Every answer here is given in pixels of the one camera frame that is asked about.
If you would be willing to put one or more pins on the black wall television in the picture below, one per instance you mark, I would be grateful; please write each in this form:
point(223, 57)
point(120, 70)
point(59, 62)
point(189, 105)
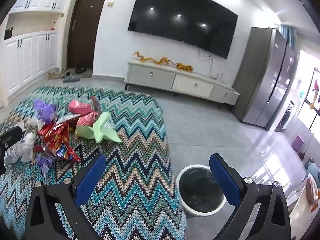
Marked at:
point(182, 17)

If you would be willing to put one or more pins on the beige side table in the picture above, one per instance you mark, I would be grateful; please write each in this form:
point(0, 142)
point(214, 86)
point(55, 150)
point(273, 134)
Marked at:
point(303, 210)

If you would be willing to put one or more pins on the tan slipper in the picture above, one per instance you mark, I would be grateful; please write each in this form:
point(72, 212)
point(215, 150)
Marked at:
point(53, 75)

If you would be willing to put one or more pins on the black shoe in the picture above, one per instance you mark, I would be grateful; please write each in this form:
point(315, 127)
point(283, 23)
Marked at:
point(80, 69)

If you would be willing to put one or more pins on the white router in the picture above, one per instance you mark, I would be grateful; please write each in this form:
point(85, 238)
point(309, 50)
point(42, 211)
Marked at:
point(217, 76)

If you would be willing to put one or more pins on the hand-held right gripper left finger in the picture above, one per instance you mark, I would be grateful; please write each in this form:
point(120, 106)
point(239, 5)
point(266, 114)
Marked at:
point(91, 177)

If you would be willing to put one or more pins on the purple stool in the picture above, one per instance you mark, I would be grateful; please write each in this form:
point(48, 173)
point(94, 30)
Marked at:
point(297, 143)

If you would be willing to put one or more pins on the long gold dragon ornament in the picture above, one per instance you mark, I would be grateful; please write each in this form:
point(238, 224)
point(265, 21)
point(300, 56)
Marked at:
point(160, 60)

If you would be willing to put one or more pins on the red pink foil wrapper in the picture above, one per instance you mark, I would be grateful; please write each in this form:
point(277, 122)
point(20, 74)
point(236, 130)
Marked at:
point(87, 120)

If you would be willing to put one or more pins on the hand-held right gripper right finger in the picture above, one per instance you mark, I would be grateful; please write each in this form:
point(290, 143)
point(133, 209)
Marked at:
point(222, 177)

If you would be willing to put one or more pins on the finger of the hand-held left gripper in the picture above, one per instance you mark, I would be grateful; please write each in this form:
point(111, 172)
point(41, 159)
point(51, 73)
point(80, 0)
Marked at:
point(15, 133)
point(2, 162)

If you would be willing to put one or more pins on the washing machine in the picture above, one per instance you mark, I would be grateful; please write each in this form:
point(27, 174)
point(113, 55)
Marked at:
point(286, 117)

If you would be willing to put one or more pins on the green plastic bag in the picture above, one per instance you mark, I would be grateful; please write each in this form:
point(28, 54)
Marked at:
point(100, 130)

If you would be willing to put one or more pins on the large purple wrapper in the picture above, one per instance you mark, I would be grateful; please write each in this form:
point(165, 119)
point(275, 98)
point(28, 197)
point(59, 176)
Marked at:
point(45, 110)

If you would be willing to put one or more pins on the white built-in cabinet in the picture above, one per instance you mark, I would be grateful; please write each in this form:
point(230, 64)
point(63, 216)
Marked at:
point(25, 55)

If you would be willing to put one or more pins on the blue curtain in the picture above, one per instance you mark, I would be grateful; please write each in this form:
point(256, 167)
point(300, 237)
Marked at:
point(287, 35)

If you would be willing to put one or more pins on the short gold dragon ornament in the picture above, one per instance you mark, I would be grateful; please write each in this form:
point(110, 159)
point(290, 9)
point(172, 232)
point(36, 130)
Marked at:
point(185, 67)

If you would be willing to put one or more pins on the clear plastic wrapper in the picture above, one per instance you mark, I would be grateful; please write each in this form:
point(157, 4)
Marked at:
point(36, 123)

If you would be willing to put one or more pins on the black item in cabinet niche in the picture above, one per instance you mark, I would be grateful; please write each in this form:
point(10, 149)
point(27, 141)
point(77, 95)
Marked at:
point(8, 33)

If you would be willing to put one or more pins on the beige wall switch plate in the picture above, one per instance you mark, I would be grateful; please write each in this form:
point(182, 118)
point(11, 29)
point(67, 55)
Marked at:
point(110, 3)

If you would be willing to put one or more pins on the teal chair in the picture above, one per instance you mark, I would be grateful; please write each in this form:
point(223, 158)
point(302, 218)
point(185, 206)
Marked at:
point(313, 171)

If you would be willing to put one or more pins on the white round trash bin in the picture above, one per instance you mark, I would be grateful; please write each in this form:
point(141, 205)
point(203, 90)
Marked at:
point(197, 192)

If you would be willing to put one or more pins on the pink snack bag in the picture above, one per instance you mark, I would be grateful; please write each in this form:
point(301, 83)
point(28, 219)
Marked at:
point(80, 107)

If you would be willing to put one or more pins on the grey double-door refrigerator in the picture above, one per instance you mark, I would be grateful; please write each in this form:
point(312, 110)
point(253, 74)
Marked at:
point(267, 80)

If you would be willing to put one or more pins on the white paper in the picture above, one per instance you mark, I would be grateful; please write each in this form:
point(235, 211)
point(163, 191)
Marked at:
point(26, 146)

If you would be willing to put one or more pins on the dark brown entrance door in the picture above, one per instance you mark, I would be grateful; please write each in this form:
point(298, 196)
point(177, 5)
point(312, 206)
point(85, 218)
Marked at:
point(86, 25)

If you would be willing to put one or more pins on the zigzag knitted blanket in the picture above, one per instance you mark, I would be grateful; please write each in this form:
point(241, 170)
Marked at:
point(130, 155)

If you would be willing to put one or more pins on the small purple wrapper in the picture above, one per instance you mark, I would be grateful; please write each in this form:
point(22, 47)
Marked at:
point(45, 162)

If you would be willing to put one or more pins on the grey white TV cabinet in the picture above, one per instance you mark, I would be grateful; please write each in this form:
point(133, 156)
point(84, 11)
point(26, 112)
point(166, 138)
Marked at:
point(150, 76)

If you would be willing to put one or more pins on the grey slipper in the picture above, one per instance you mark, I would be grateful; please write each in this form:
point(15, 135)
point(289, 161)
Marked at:
point(70, 79)

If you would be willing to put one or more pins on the red snack bag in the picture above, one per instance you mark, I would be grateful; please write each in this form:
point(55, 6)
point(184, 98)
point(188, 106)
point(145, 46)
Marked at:
point(58, 142)

